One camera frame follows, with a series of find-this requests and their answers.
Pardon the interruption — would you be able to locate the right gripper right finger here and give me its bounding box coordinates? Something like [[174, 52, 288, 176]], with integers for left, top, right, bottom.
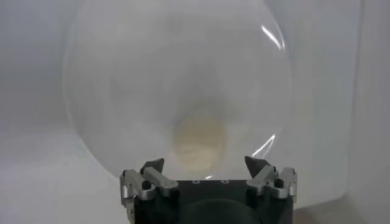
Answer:
[[244, 156, 298, 199]]

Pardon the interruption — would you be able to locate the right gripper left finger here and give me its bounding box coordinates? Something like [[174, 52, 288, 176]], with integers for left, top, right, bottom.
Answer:
[[121, 158, 179, 206]]

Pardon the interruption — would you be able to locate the white steamed baozi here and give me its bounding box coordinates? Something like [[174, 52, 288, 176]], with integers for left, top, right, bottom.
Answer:
[[172, 117, 228, 171]]

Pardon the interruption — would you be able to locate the round white plate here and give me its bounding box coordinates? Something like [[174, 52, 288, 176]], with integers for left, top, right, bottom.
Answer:
[[62, 0, 293, 183]]

